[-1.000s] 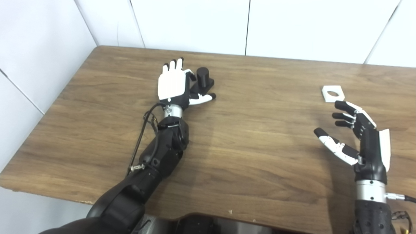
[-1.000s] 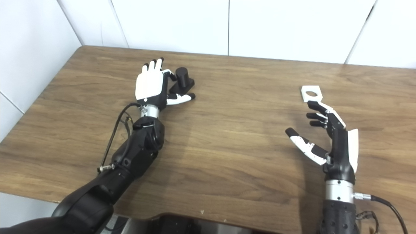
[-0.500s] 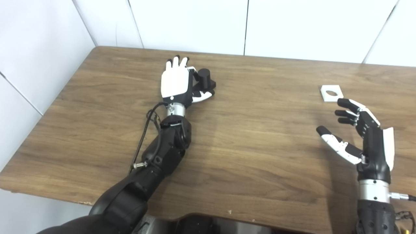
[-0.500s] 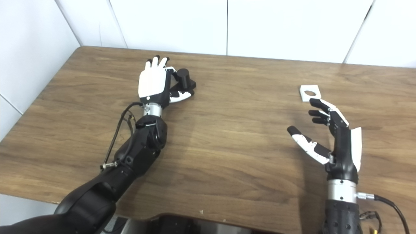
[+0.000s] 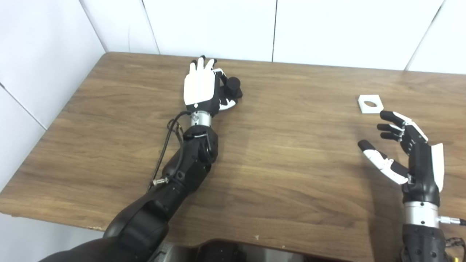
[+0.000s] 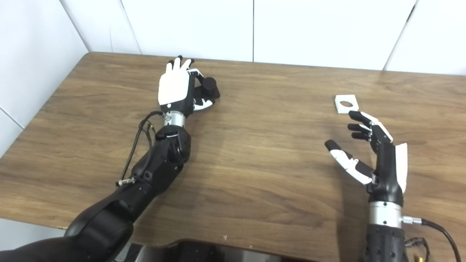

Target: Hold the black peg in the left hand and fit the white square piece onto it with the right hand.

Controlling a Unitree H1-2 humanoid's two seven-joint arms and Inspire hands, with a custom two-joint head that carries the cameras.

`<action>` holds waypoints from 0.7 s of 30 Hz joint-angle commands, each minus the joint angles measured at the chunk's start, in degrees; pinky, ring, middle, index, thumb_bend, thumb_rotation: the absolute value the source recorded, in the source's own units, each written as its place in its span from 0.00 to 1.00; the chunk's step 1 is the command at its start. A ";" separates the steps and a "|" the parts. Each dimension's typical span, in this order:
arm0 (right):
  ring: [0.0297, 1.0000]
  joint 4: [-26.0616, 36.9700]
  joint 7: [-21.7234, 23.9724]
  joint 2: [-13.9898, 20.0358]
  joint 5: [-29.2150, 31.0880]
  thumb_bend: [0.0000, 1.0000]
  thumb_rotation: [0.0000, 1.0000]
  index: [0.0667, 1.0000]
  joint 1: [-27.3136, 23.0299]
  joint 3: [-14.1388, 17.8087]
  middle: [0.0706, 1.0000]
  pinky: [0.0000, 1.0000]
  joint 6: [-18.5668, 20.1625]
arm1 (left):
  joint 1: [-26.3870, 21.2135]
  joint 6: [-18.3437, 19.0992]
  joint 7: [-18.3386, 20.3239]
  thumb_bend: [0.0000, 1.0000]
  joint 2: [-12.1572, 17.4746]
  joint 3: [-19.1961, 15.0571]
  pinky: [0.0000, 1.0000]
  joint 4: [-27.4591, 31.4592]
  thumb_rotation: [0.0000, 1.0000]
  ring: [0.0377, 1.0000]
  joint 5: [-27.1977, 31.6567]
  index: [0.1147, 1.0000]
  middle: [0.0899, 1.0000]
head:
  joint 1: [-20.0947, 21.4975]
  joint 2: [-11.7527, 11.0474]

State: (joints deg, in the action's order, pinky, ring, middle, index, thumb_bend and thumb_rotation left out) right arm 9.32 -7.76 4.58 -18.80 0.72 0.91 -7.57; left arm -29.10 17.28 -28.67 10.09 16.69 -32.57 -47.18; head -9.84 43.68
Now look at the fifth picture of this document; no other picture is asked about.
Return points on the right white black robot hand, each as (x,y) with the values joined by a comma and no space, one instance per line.
(422,171)

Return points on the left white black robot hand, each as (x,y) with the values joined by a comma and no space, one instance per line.
(198,85)

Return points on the black peg with square base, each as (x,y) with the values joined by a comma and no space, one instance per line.
(233,85)

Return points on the white square piece with hole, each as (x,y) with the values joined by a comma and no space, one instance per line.
(364,107)

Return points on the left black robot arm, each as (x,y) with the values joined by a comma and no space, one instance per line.
(153,214)

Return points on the black robot torso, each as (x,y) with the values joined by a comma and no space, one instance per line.
(218,253)

